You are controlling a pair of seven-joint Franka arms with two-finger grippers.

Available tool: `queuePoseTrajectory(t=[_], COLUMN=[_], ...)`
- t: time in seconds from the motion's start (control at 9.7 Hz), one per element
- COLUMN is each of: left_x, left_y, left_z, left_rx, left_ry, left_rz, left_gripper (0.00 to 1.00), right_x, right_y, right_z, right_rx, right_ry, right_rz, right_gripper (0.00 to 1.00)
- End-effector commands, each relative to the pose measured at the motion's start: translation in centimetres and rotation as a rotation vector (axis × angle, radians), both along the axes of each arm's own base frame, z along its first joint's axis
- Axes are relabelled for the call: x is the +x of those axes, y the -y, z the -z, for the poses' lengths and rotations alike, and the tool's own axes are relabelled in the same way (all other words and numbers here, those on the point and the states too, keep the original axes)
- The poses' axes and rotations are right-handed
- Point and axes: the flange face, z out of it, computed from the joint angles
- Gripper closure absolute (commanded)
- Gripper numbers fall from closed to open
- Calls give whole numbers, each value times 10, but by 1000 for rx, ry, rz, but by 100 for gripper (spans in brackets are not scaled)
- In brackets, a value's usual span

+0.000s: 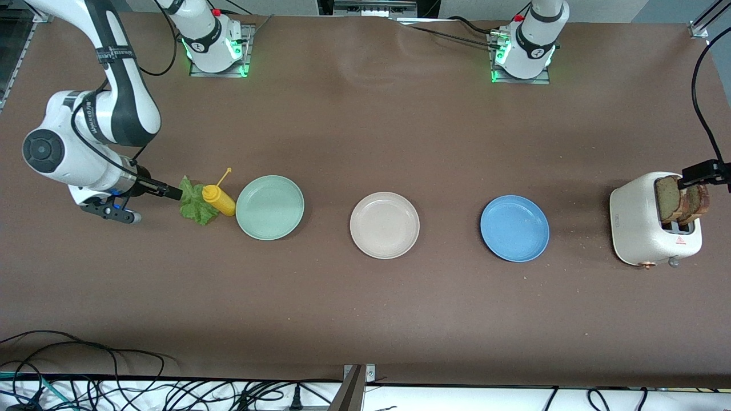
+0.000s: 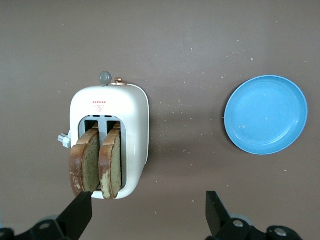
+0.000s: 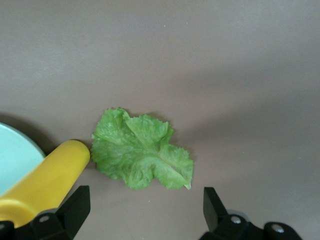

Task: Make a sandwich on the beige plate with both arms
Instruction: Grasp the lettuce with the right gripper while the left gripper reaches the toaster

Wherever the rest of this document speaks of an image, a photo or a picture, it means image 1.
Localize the yellow mustard squeeze bottle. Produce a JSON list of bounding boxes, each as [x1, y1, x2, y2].
[[202, 167, 236, 217]]

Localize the small aluminium bracket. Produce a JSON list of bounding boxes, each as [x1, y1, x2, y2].
[[343, 364, 376, 384]]

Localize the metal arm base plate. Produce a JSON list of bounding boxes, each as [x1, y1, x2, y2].
[[190, 24, 255, 78], [487, 31, 552, 85]]

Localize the grey metal bar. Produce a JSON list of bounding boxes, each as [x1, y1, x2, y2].
[[327, 365, 367, 411]]

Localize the grey metal rail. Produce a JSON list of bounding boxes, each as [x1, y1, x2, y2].
[[333, 0, 419, 15]]

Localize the mint green plate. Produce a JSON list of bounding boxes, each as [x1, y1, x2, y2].
[[235, 175, 306, 241]]

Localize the brown bread slice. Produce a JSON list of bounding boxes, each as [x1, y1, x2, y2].
[[655, 175, 689, 224], [682, 182, 710, 226]]

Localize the white toaster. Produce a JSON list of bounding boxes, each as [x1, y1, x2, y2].
[[609, 171, 703, 269]]

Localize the teal cable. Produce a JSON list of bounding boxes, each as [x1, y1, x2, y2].
[[0, 371, 78, 410]]

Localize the beige plate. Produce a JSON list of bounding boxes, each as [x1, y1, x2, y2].
[[350, 192, 420, 260]]

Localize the black base cable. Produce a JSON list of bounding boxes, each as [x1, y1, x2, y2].
[[394, 16, 503, 49]]

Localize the aluminium frame profile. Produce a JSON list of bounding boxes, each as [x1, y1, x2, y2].
[[0, 11, 55, 112], [688, 0, 731, 39]]

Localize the blue plate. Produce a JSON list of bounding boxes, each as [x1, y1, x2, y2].
[[480, 195, 551, 263]]

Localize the green lettuce leaf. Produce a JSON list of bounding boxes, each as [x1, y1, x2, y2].
[[178, 175, 220, 227]]

